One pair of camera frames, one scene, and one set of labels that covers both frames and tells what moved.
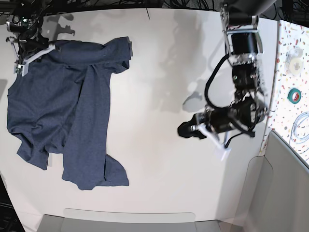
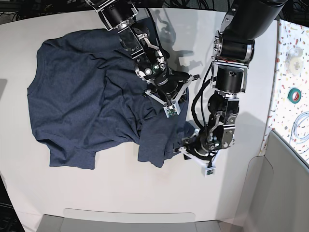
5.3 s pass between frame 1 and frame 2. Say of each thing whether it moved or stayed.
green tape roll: stayed
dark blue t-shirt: moved
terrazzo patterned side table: stayed
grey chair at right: stayed
